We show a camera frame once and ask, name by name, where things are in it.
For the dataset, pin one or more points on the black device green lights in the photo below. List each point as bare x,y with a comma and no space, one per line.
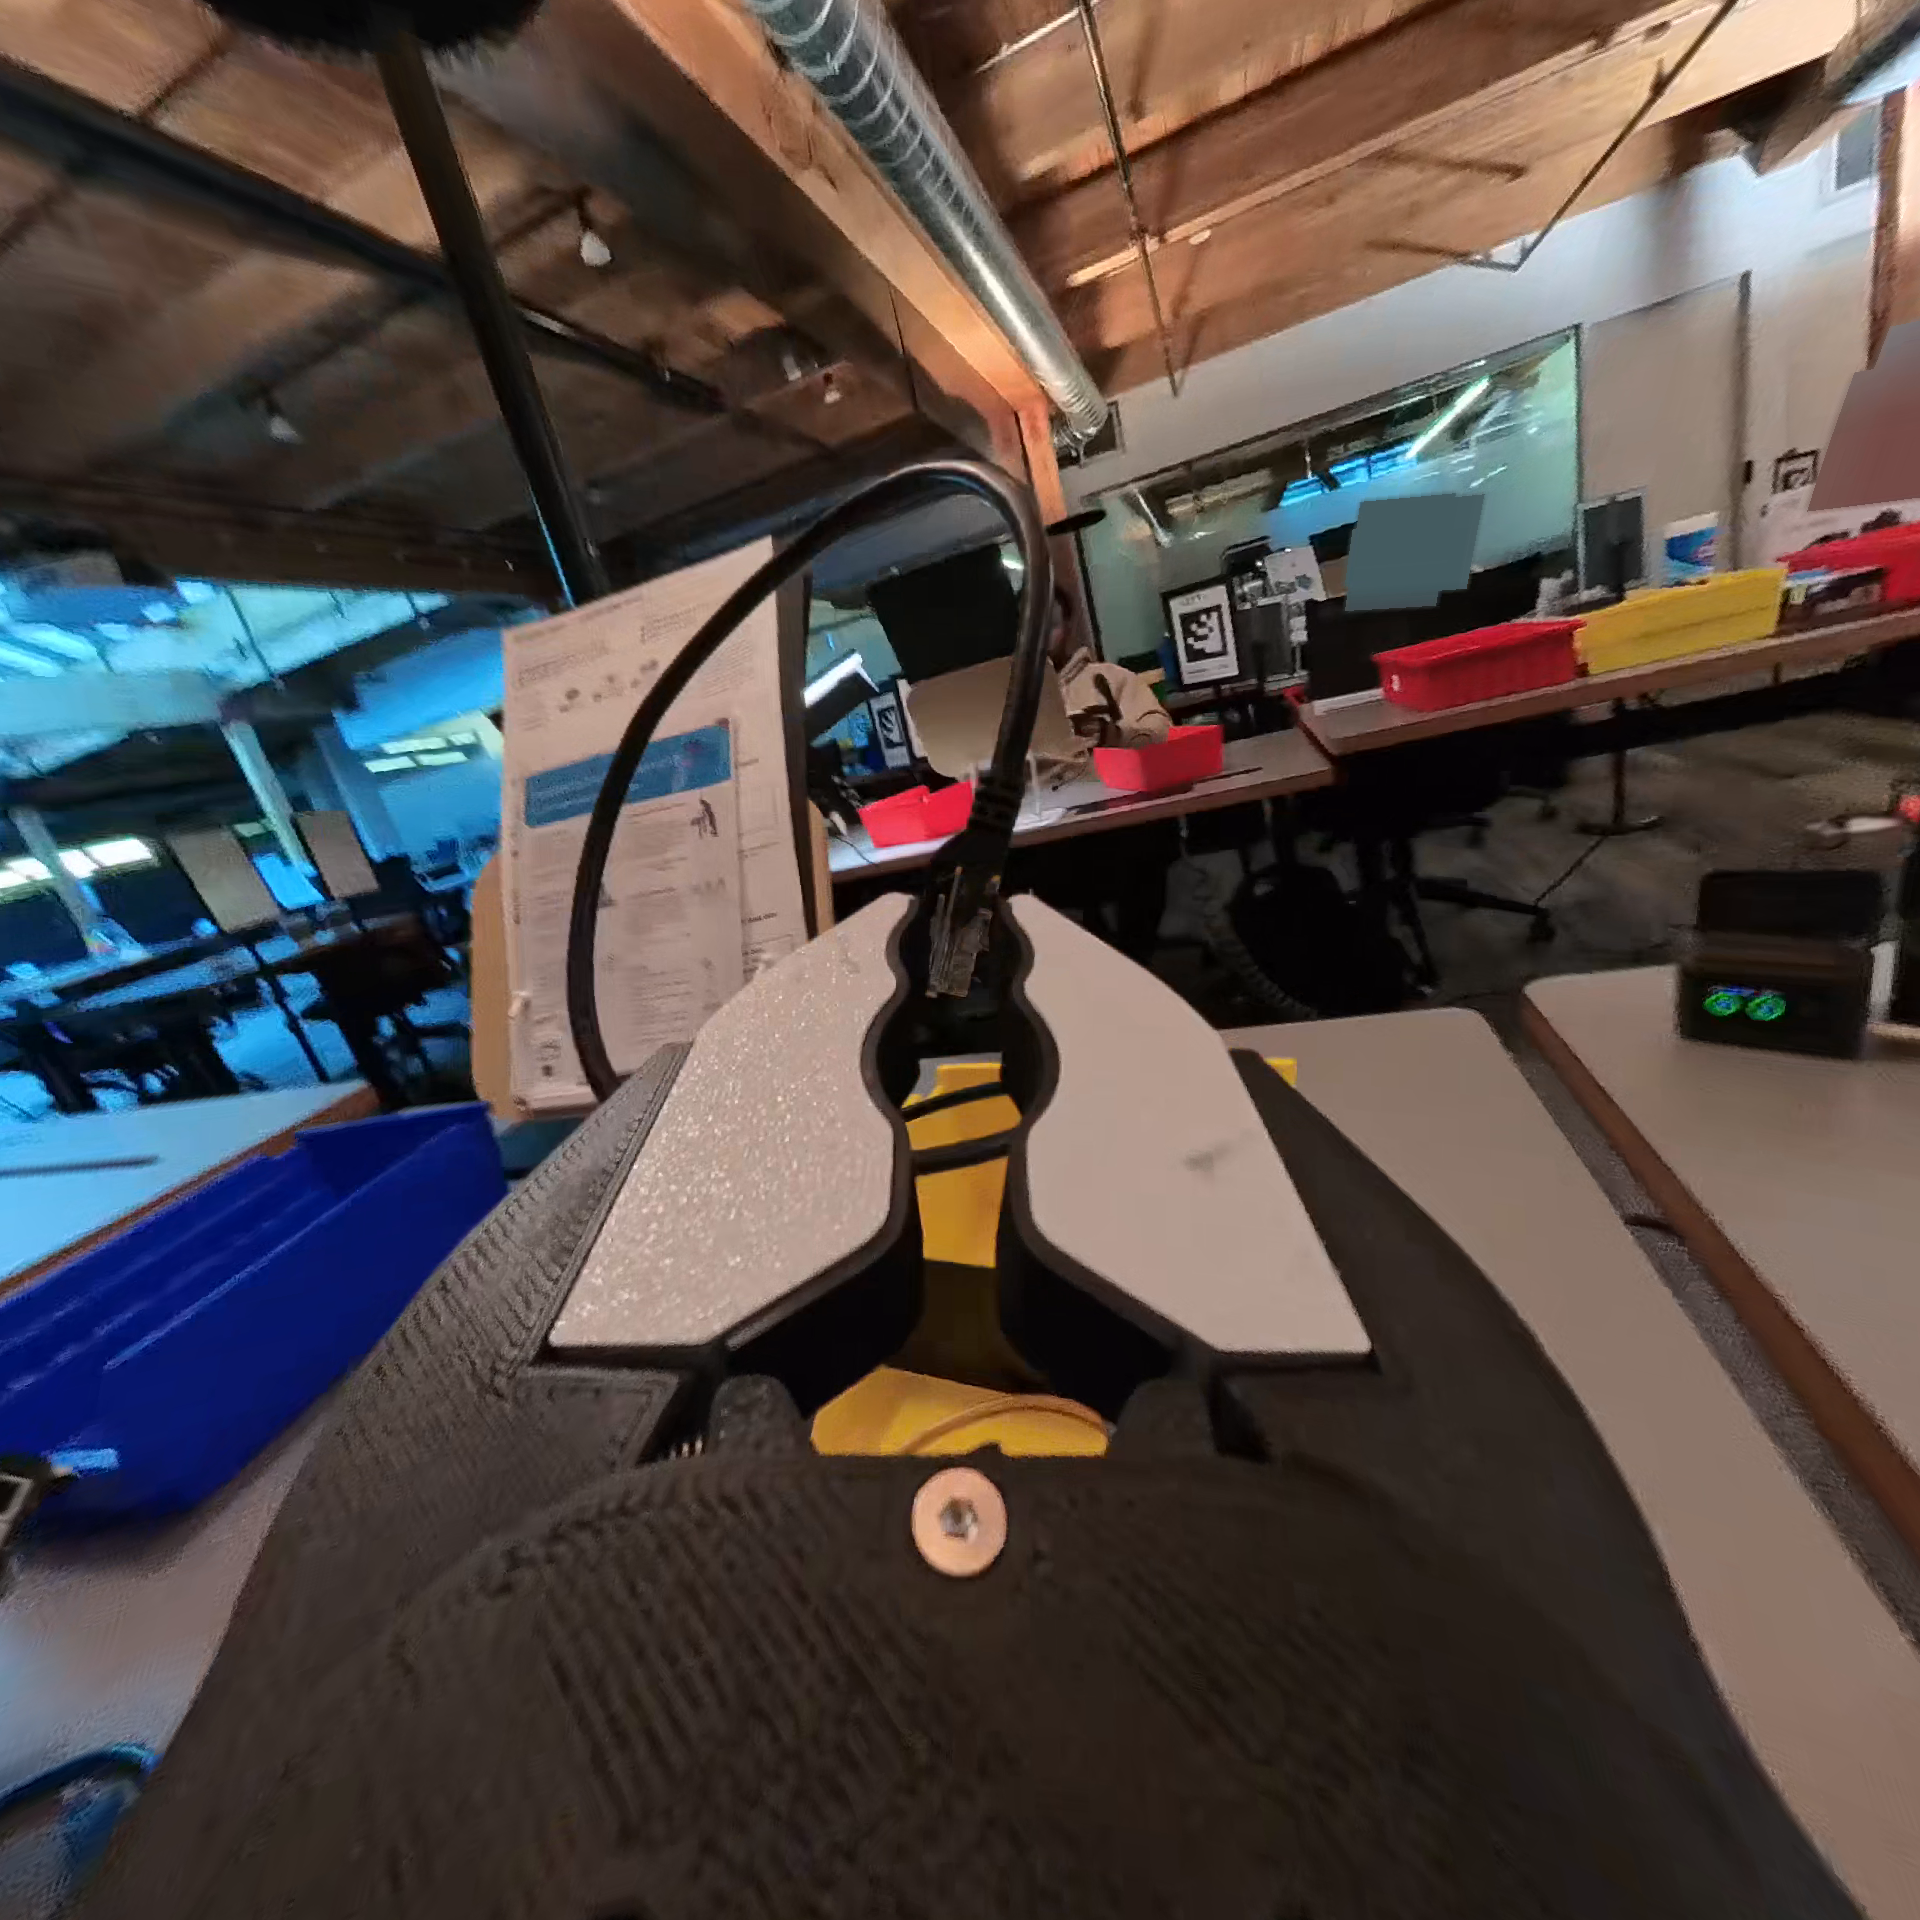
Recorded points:
1779,961

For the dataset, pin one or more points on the red storage bin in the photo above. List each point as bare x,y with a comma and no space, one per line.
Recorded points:
1862,558
1162,761
1478,669
914,819

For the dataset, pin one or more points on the wooden document stand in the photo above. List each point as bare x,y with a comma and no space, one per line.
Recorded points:
488,974

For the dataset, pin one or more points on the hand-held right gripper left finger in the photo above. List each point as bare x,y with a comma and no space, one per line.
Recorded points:
750,1170

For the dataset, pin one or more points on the silver air duct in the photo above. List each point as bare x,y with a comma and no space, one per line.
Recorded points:
930,165

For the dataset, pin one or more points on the long office desk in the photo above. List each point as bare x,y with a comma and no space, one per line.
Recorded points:
1499,721

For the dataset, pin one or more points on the grey desk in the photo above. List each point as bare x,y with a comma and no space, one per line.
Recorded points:
1725,1170
1425,1142
149,1170

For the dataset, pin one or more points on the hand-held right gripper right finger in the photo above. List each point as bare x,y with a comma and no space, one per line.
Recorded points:
1185,1170

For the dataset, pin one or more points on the brown edged office desk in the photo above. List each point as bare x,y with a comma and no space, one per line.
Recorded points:
1243,774

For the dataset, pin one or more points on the yellow storage bin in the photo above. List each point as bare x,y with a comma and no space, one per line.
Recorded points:
1680,629
960,1410

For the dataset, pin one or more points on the white instruction sheet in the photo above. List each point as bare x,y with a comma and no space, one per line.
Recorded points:
661,646

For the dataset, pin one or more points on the black white marker sign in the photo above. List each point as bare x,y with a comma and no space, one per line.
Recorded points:
1201,629

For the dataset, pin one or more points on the printed exercise sheet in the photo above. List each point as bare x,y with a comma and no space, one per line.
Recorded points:
646,930

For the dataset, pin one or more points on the black lamp pole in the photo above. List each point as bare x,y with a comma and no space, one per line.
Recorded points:
481,301

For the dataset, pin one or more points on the white wipes canister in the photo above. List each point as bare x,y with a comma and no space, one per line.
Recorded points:
1693,542

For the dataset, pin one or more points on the blue storage bin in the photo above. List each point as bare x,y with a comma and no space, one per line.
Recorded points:
225,1275

